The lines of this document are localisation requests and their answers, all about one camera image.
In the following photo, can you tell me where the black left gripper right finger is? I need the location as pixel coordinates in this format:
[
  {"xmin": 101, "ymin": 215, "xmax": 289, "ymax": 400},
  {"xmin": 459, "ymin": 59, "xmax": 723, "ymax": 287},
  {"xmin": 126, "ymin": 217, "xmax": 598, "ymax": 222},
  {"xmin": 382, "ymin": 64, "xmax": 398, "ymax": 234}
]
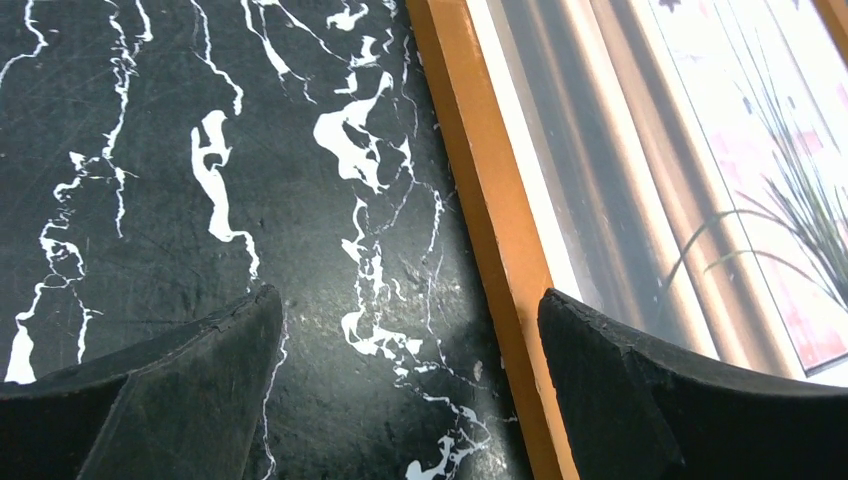
[{"xmin": 538, "ymin": 289, "xmax": 847, "ymax": 479}]

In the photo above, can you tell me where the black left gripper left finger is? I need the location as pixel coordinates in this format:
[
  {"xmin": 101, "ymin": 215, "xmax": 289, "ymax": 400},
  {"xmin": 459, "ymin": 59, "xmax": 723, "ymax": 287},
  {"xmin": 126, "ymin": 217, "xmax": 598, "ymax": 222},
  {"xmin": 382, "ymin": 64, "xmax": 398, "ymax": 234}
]
[{"xmin": 1, "ymin": 285, "xmax": 284, "ymax": 479}]

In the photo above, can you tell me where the orange wooden picture frame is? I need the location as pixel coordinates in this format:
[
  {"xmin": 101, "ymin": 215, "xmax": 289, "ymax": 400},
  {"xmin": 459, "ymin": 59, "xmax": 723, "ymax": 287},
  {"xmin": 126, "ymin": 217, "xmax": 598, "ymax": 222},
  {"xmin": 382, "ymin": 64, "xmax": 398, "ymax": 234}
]
[{"xmin": 407, "ymin": 1, "xmax": 847, "ymax": 479}]

